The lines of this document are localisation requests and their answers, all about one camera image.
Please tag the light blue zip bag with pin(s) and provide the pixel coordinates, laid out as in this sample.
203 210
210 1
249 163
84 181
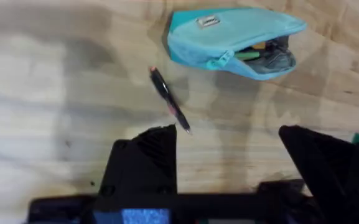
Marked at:
219 40

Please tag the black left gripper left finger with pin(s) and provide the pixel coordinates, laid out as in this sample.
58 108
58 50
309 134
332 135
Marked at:
145 161

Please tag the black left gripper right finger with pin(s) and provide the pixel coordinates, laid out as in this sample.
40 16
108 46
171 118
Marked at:
325 161

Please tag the black pen with red accents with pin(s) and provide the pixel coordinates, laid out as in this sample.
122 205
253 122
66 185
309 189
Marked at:
168 98

